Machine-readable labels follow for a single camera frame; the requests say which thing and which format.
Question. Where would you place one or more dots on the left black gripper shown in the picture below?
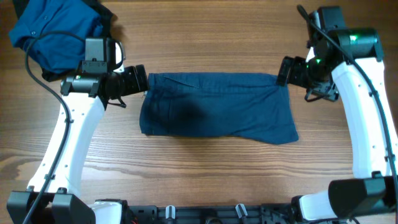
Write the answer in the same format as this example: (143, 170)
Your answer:
(136, 78)

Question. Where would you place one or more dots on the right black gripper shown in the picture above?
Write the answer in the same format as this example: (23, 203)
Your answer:
(326, 89)

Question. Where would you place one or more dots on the dark navy blue shorts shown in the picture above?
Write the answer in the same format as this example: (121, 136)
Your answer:
(209, 105)

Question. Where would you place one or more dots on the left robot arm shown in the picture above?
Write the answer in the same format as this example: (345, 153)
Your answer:
(52, 195)

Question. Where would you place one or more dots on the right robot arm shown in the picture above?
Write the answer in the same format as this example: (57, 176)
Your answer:
(348, 63)

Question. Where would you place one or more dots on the black folded garment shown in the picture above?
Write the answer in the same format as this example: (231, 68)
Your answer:
(105, 18)

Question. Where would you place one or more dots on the folded blue button shirt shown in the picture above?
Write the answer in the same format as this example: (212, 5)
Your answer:
(53, 34)

